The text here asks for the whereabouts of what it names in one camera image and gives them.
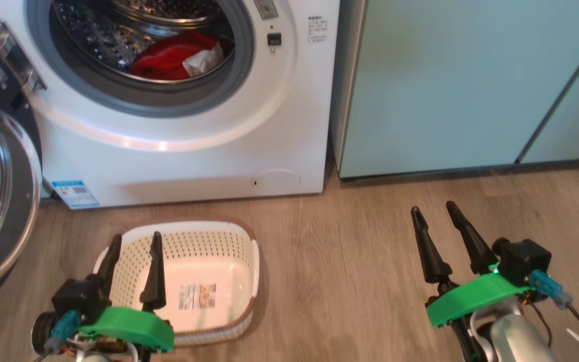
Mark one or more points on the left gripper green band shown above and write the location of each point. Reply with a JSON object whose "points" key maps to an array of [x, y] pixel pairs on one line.
{"points": [[128, 327]]}

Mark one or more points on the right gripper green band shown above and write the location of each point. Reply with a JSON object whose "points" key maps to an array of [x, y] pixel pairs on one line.
{"points": [[475, 299]]}

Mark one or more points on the red basketball jersey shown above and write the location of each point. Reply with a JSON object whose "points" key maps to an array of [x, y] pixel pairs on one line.
{"points": [[164, 60]]}

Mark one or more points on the white front-load washing machine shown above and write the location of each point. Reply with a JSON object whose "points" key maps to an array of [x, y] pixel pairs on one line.
{"points": [[179, 161]]}

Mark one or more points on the teal cabinet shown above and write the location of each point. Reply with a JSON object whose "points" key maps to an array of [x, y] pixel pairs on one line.
{"points": [[445, 85]]}

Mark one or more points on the white barcode sticker label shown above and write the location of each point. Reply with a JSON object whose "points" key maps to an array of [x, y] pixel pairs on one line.
{"points": [[0, 75]]}

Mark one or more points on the stainless steel washing machine drum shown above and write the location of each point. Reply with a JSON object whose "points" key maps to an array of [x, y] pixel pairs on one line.
{"points": [[98, 35]]}

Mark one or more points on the chrome door hinge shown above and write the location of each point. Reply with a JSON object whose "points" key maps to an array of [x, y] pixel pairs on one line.
{"points": [[15, 60]]}

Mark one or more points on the barcode label in basket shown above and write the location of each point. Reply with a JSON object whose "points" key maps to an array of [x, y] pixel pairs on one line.
{"points": [[196, 296]]}

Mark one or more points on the white perforated laundry basket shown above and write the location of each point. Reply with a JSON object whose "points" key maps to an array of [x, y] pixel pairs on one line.
{"points": [[229, 266]]}

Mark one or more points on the blue energy label sticker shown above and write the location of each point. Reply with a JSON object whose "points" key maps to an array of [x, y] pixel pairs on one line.
{"points": [[76, 193]]}

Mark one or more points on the round white filter cover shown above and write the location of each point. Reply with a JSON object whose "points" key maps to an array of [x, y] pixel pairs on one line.
{"points": [[277, 181]]}

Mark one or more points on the small printed text label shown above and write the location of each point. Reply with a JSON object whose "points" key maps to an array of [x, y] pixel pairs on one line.
{"points": [[317, 29]]}

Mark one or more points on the grey warning sticker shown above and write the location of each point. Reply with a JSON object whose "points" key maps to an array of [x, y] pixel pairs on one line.
{"points": [[266, 9]]}

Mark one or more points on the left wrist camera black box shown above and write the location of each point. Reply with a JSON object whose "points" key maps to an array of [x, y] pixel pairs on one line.
{"points": [[76, 296]]}

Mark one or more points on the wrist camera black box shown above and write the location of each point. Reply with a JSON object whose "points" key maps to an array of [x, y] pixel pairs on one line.
{"points": [[523, 259], [76, 296]]}

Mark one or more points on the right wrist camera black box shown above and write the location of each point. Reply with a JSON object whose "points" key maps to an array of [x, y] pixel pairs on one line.
{"points": [[523, 259]]}

